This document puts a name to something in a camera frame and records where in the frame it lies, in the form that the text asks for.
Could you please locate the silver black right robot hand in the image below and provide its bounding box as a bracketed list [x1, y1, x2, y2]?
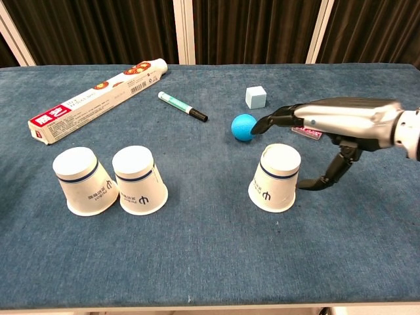
[251, 96, 404, 192]

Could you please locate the white paper cup blue stripe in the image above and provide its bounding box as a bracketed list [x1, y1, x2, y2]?
[247, 142, 302, 213]
[52, 146, 119, 217]
[112, 145, 169, 217]

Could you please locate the pink patterned card deck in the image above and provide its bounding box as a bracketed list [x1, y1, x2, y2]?
[291, 125, 324, 141]

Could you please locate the dark pleated curtain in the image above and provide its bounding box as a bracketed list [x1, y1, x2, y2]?
[0, 32, 19, 68]
[192, 0, 324, 66]
[3, 0, 180, 66]
[316, 0, 420, 70]

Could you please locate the light blue foam cube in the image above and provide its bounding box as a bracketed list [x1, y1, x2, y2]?
[245, 85, 267, 110]

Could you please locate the blue ball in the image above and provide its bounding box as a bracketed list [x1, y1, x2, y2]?
[230, 114, 259, 142]

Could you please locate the white green marker black cap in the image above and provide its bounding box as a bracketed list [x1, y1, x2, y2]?
[157, 91, 209, 123]

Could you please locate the blue table cloth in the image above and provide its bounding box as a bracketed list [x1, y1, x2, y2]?
[0, 64, 420, 309]

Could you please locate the long white red foil box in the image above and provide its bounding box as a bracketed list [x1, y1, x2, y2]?
[28, 58, 169, 146]

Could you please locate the white window frame post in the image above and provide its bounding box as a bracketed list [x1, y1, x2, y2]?
[304, 0, 336, 65]
[173, 0, 197, 66]
[0, 0, 37, 68]

